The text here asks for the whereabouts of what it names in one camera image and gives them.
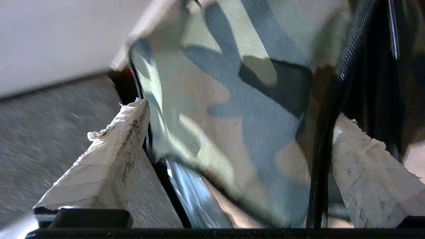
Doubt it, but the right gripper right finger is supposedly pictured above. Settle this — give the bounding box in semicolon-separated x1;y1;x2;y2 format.
331;113;425;229

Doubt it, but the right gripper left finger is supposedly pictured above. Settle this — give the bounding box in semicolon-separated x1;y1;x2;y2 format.
33;98;150;229

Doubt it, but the camouflage fabric bag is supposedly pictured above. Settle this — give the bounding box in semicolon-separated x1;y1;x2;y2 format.
110;0;425;229

